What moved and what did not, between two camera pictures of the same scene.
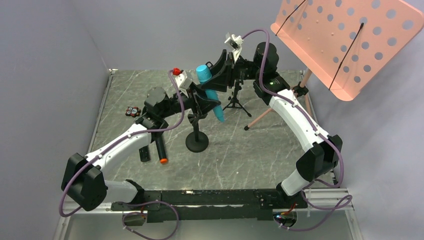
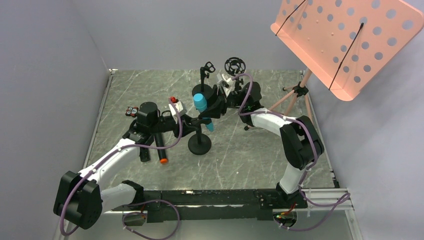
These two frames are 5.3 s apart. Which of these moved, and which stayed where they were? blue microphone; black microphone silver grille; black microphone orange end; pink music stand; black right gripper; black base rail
Moved: blue microphone; black right gripper
Stayed: black microphone orange end; pink music stand; black microphone silver grille; black base rail
